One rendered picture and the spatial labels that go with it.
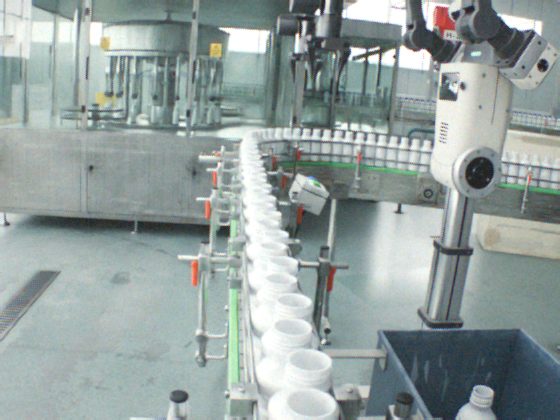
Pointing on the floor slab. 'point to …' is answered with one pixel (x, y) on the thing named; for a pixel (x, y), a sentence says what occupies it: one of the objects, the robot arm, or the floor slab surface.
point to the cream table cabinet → (487, 225)
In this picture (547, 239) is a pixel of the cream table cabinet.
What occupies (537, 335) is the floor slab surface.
